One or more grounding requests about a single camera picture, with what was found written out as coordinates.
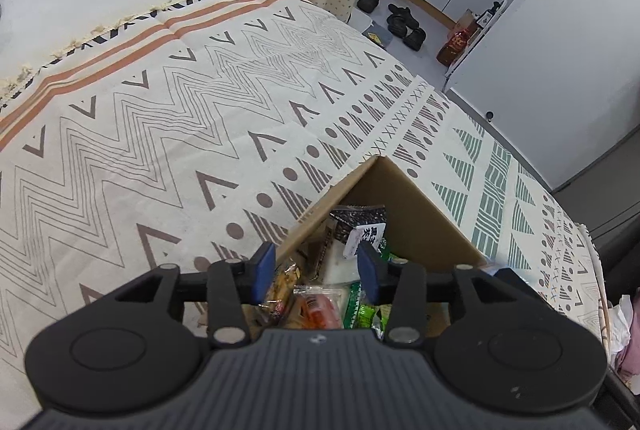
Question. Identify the bright green snack packet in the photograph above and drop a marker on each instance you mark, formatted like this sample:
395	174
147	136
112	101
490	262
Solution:
372	316

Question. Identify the white refrigerator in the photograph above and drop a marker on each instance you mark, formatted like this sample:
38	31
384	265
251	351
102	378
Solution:
550	60

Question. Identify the dark bottle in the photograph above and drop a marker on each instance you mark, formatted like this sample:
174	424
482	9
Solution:
492	11

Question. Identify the clear green edged bread packet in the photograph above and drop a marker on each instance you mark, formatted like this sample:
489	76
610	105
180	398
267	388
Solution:
280	290

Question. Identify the clear orange snack packet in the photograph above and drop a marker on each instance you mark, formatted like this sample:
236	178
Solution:
320	307

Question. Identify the black slipper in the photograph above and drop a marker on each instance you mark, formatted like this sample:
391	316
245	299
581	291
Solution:
399	25
369	3
400	9
415	39

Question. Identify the grey flat pad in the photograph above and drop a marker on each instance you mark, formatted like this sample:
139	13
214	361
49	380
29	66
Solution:
377	34

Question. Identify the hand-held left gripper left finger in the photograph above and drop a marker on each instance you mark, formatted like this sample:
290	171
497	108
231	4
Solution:
264	271

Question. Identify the dark speckled snack packet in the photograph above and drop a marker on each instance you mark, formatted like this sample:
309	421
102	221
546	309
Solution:
352	216

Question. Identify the white black printed snack packet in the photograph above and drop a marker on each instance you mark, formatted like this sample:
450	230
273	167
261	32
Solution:
367	235

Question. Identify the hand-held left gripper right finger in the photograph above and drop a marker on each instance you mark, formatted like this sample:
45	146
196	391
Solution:
369	272

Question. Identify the cardboard box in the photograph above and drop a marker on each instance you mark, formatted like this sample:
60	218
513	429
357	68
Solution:
415	210

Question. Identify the white pink crumpled cloth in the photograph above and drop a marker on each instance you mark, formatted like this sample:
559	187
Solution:
622	330

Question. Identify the patterned white blanket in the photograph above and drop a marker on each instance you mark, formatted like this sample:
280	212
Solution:
150	110

